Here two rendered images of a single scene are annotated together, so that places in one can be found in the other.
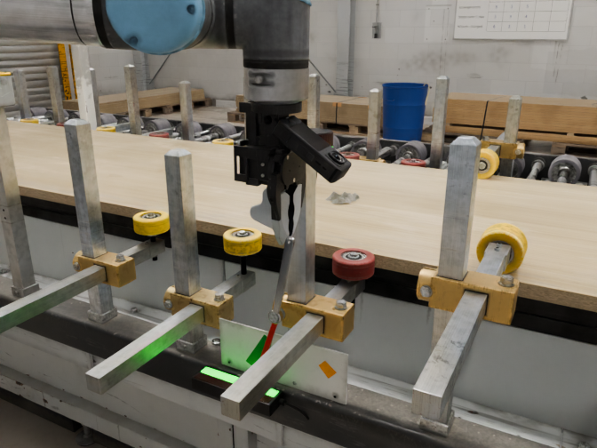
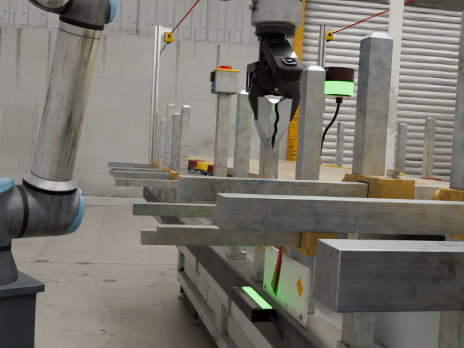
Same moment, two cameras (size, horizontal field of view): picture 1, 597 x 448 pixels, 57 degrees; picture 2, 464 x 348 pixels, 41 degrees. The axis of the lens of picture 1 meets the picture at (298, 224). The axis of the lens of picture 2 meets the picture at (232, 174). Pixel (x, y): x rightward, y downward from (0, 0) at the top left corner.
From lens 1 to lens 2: 82 cm
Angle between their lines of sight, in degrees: 50
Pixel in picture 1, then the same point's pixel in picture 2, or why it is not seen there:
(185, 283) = not seen: hidden behind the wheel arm
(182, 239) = (262, 173)
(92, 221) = (239, 170)
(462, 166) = (364, 59)
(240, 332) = (271, 255)
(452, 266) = (358, 160)
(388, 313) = not seen: hidden behind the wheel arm
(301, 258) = (300, 175)
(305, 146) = (269, 53)
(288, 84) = (266, 8)
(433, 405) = (179, 186)
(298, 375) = (288, 296)
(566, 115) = not seen: outside the picture
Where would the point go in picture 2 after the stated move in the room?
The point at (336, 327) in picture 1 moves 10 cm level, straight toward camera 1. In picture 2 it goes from (305, 239) to (259, 243)
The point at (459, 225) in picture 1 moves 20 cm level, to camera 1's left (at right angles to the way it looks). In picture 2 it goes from (362, 117) to (264, 116)
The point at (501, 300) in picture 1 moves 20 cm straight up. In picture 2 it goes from (374, 188) to (384, 34)
